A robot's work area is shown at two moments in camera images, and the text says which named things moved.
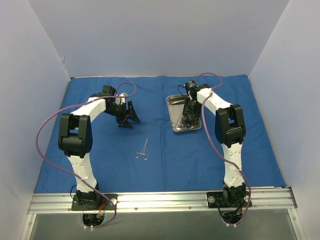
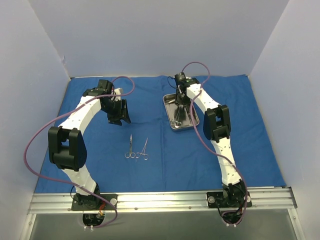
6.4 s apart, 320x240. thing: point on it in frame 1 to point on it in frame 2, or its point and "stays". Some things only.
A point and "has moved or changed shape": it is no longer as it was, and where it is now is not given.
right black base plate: [234, 199] stays
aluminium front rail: [269, 200] stays
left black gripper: [124, 113] to [118, 113]
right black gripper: [189, 112] to [180, 100]
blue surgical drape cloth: [147, 156] stays
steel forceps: [145, 156] stays
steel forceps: [177, 124] has moved or changed shape
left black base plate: [94, 202] stays
